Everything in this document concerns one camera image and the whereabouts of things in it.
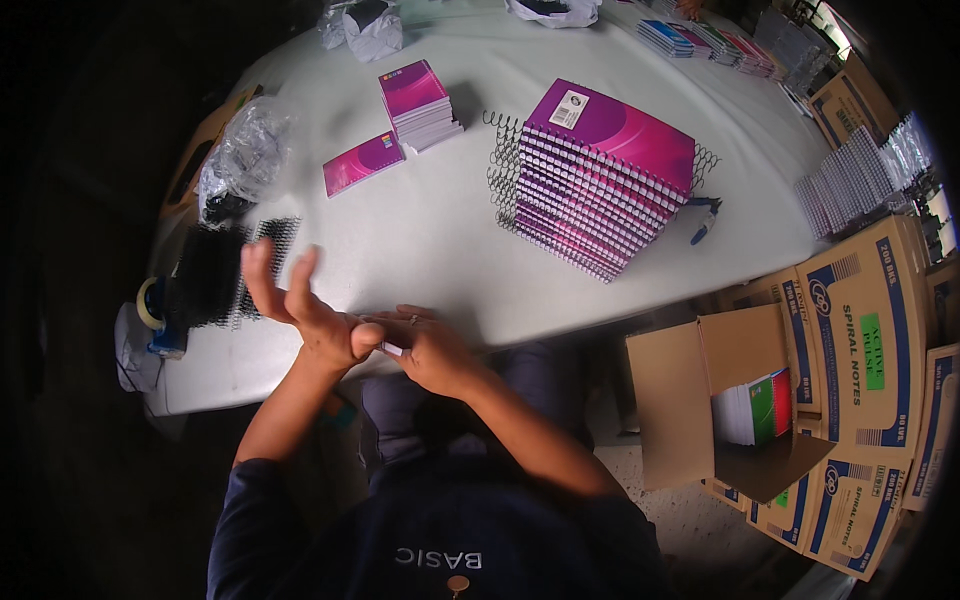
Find person's left hand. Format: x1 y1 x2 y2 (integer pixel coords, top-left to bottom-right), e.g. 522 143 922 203
240 238 386 371

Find person's right hand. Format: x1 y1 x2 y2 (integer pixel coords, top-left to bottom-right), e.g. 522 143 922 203
360 303 489 400

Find person's legs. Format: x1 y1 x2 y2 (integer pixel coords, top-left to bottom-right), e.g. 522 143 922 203
358 341 595 485

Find single purple notepad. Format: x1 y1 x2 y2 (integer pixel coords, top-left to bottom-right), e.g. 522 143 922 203
322 130 407 200

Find black spiral binding coils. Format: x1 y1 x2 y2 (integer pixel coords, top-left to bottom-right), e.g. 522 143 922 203
483 110 526 231

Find pile of black spiral coils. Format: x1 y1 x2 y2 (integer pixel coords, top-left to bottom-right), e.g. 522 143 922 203
171 216 303 332

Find person's body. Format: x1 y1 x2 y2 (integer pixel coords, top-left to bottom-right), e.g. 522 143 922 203
206 448 676 600

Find stack of unbound purple notepads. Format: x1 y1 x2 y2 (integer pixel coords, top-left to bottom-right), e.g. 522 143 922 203
378 59 465 156

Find clear plastic bag of coils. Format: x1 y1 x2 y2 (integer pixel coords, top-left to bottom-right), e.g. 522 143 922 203
198 96 298 226

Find blue tape dispenser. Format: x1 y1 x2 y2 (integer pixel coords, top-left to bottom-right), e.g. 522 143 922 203
135 275 190 360

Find stack of bound purple notebooks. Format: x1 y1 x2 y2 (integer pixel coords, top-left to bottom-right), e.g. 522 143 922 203
513 78 699 285

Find tan plastic chair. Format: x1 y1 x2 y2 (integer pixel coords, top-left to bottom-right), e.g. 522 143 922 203
159 84 265 226

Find white cloth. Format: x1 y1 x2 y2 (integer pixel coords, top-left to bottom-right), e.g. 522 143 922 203
113 302 165 394

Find open cardboard carton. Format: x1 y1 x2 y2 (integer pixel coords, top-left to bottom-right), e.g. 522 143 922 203
625 303 838 505

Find crumpled white plastic bag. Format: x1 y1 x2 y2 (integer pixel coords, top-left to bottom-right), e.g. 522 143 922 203
318 0 405 63

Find black spiral binding coil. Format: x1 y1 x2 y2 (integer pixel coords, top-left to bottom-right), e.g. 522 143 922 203
690 144 723 196

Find notebooks with green red covers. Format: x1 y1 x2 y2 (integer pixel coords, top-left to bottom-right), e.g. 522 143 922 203
711 366 795 448

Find row of coloured notebooks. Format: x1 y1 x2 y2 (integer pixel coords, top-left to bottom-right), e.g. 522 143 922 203
636 18 786 81

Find large printed cardboard carton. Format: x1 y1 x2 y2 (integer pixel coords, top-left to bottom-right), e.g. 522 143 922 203
795 215 933 464

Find stacks of white spiral notebooks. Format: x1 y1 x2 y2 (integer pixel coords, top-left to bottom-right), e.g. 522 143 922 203
793 112 936 243

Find stacks of grey notebooks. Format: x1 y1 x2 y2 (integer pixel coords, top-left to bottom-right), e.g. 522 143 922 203
753 7 835 99

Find blue handled pliers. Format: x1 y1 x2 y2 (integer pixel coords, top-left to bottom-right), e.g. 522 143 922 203
685 196 723 247

